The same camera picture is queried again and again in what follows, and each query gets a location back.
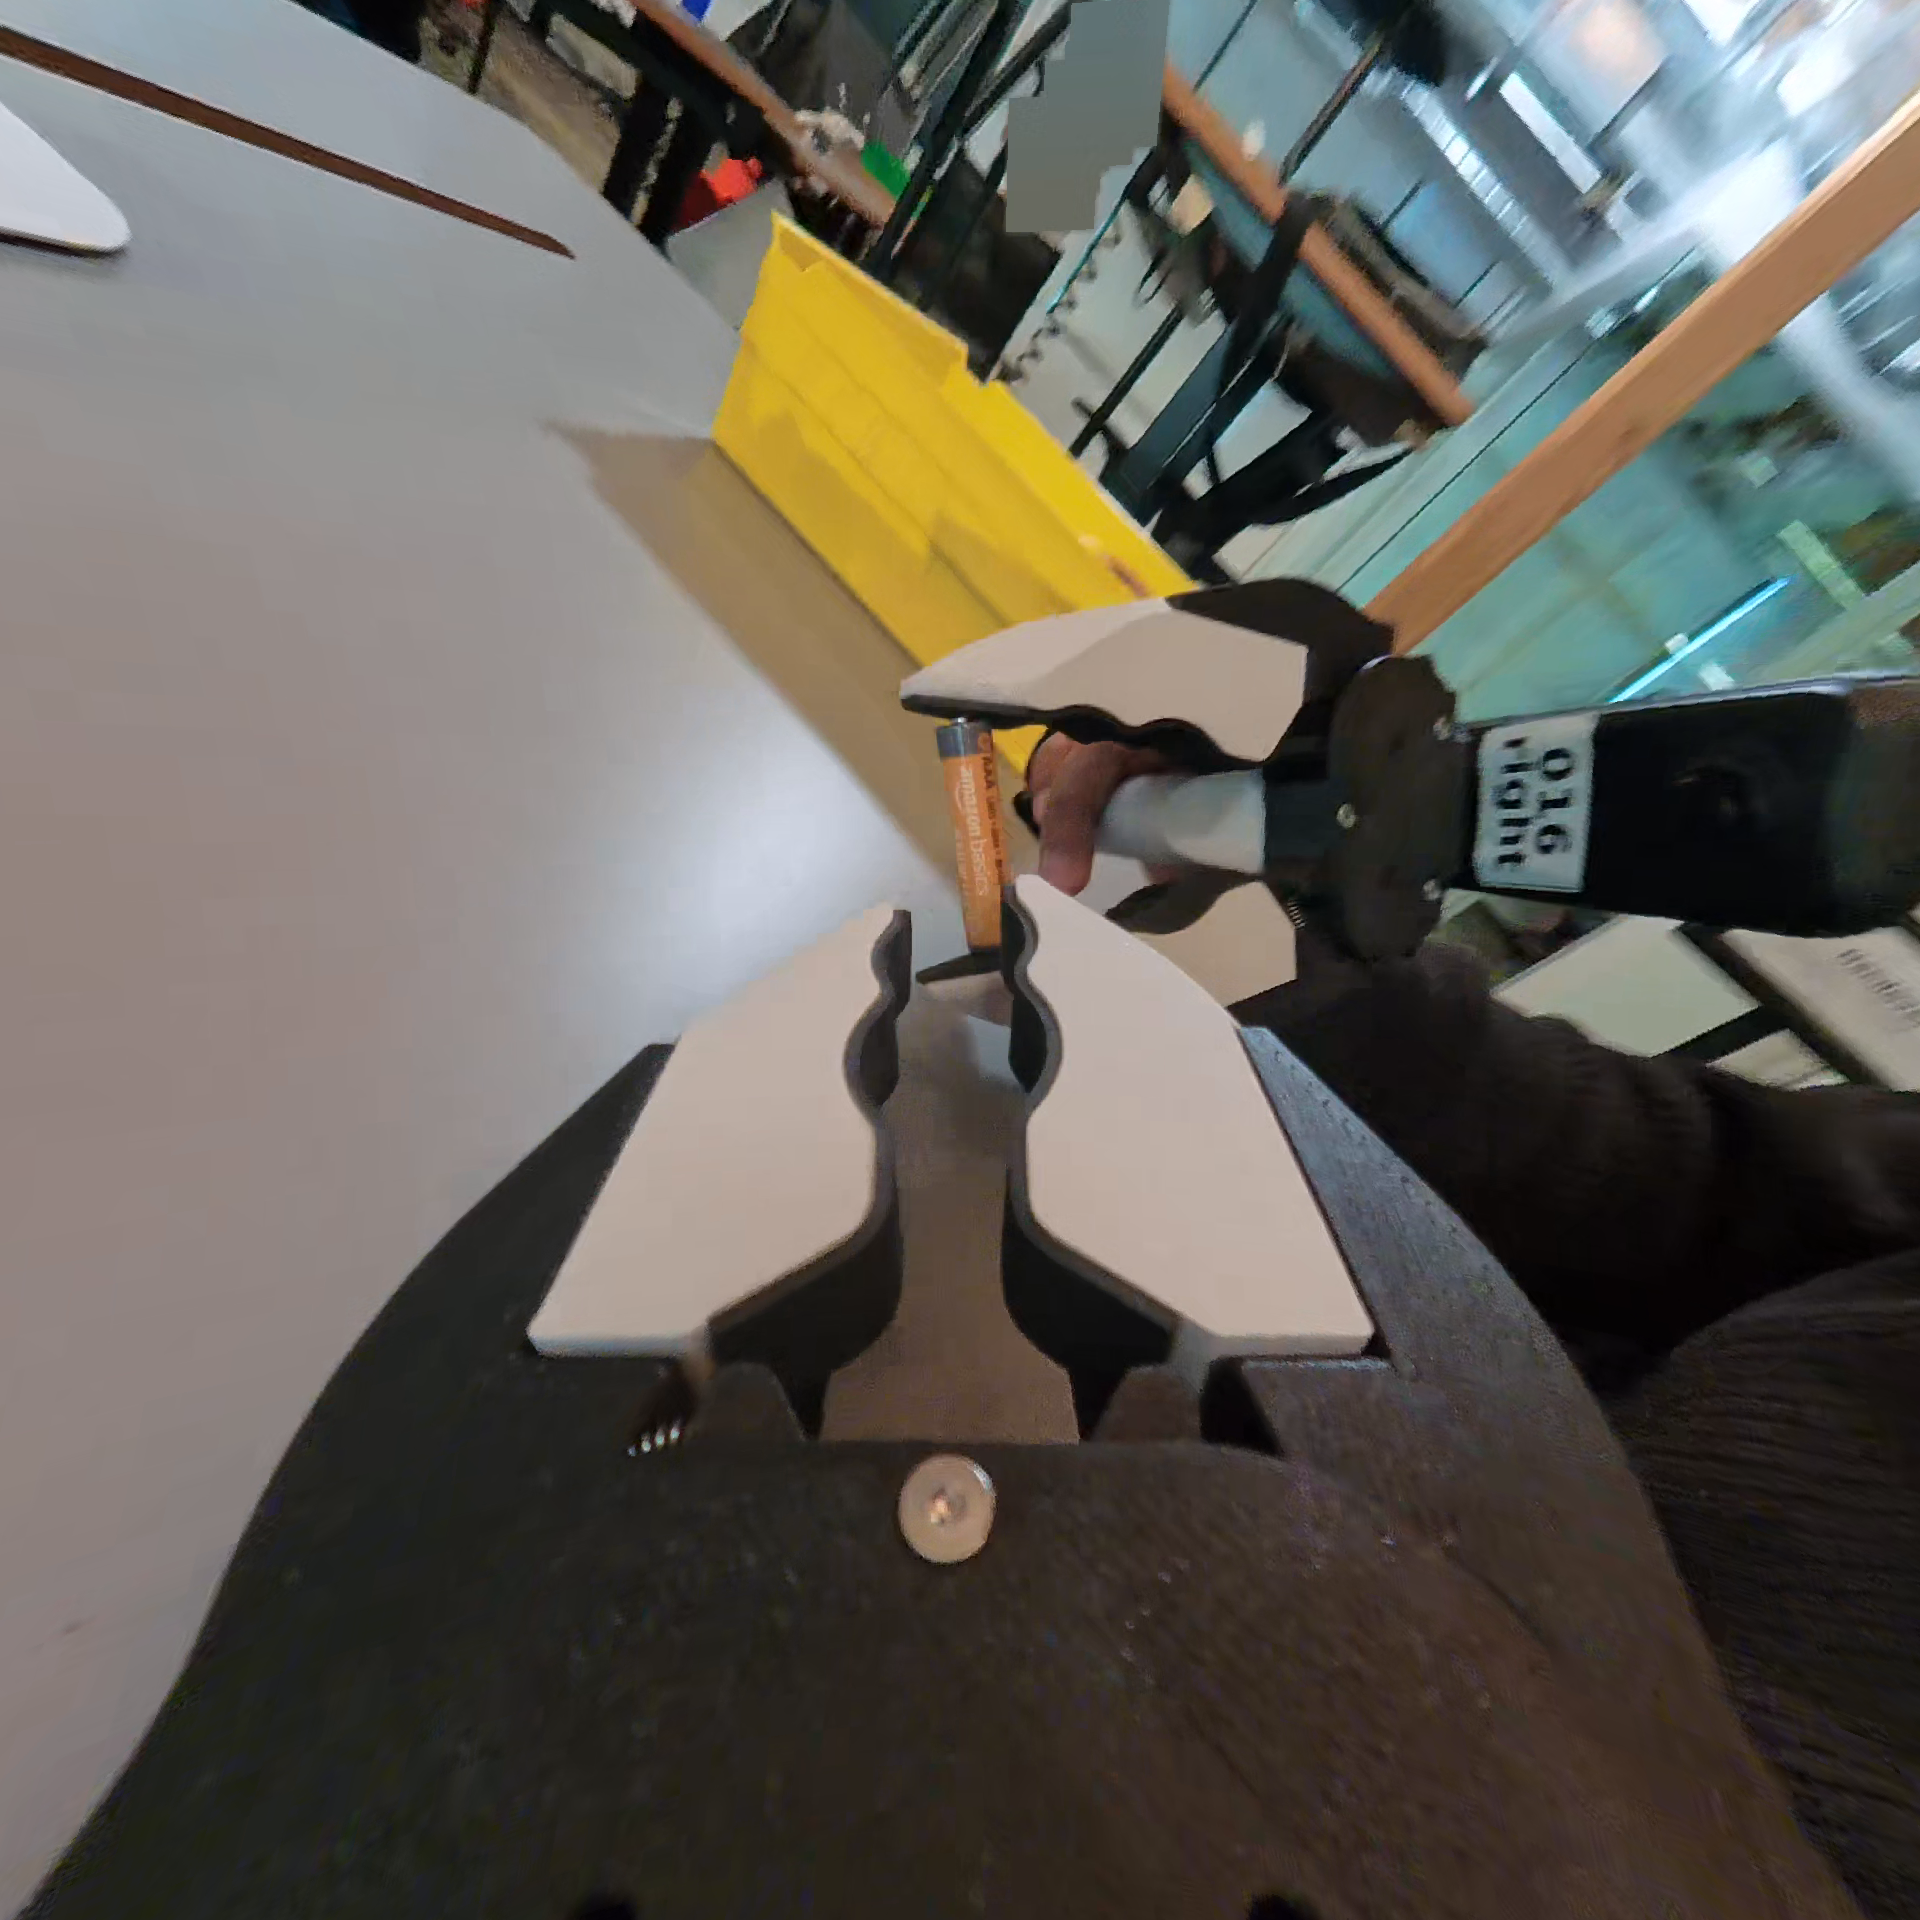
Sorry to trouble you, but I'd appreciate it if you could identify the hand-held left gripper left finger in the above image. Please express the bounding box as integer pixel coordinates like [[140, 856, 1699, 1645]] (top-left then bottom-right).
[[529, 905, 915, 1364]]

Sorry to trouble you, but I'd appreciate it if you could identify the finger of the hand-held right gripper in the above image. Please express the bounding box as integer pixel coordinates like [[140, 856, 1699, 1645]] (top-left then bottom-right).
[[1075, 761, 1281, 938], [898, 581, 1400, 788]]

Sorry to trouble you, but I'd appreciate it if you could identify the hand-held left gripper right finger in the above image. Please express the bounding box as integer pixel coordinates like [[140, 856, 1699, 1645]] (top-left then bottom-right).
[[1002, 875, 1376, 1370]]

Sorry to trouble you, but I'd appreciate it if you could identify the orange battery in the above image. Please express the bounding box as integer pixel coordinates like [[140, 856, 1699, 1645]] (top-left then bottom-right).
[[917, 713, 1023, 985]]

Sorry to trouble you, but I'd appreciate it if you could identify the person's right forearm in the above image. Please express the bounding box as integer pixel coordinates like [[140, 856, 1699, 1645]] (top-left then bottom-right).
[[1255, 923, 1920, 1920]]

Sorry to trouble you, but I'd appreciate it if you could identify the person's right hand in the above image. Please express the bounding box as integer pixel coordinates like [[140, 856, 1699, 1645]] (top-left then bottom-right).
[[1018, 731, 1208, 907]]

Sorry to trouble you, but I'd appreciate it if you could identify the black white marker sign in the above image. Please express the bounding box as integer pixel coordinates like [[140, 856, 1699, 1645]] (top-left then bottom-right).
[[1493, 912, 1920, 1093]]

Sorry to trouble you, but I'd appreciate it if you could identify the yellow storage bin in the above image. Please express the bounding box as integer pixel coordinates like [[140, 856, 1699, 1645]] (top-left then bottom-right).
[[713, 209, 1206, 770]]

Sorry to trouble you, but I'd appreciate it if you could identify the wooden top standing desk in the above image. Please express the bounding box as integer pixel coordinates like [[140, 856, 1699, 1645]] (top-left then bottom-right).
[[1066, 53, 1495, 572]]

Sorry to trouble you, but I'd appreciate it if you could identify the long wooden desk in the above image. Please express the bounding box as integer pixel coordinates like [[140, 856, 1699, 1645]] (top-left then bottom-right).
[[481, 0, 908, 242]]

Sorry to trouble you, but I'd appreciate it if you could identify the white stand base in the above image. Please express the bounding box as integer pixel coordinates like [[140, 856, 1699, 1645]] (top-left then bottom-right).
[[0, 105, 132, 259]]

